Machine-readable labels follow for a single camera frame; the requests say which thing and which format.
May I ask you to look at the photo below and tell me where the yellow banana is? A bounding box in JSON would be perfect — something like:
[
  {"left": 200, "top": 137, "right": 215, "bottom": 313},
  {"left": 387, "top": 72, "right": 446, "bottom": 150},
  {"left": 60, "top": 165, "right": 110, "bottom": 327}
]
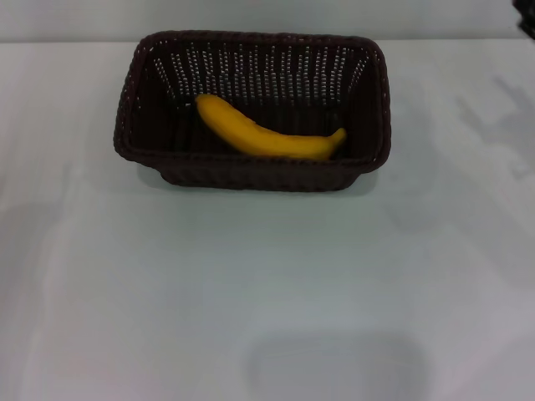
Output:
[{"left": 196, "top": 94, "right": 348, "bottom": 161}]

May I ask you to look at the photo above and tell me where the black woven plastic basket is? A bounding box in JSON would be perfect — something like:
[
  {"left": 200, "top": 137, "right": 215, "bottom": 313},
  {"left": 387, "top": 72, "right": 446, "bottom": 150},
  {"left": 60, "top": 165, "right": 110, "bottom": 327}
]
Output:
[{"left": 112, "top": 29, "right": 393, "bottom": 193}]

